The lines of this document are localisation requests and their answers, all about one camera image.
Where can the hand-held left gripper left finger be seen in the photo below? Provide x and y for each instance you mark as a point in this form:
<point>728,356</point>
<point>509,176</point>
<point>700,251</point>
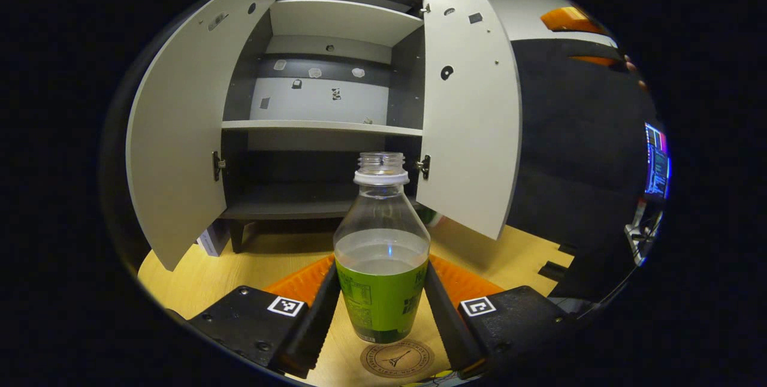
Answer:
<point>311,321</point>

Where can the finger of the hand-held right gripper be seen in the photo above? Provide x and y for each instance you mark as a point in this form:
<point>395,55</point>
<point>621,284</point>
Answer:
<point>596,60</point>
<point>569,18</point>

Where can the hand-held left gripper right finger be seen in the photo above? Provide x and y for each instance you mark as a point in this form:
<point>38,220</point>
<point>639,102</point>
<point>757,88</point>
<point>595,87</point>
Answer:
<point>449,327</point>

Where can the round brown coaster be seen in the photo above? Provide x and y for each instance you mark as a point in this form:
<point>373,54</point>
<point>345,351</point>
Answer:
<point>396,360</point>

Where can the clear bottle with green label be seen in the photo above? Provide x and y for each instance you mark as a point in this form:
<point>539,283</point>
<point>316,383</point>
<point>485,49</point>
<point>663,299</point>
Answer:
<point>382,291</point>

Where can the cabinet door with headphone sticker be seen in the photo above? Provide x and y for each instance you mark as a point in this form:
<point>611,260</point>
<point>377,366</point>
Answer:
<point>473,135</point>

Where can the cabinet door with camera sticker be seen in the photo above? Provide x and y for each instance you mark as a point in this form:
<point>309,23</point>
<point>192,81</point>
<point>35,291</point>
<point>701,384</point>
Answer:
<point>180,135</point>

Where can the grey cabinet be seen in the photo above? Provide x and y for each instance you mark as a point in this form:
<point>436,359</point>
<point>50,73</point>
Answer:
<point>323,21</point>

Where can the black backdrop cloth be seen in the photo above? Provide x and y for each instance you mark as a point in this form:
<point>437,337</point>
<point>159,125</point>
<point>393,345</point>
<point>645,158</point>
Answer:
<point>575,153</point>

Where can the watermelon slice toy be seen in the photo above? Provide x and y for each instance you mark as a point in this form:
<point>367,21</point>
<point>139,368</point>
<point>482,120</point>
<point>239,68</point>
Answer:
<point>429,216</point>

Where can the computer monitor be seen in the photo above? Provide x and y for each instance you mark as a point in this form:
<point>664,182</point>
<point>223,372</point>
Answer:
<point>657,159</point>

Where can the white printed box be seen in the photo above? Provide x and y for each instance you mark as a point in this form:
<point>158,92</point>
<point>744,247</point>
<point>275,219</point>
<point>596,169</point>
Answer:
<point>213,242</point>

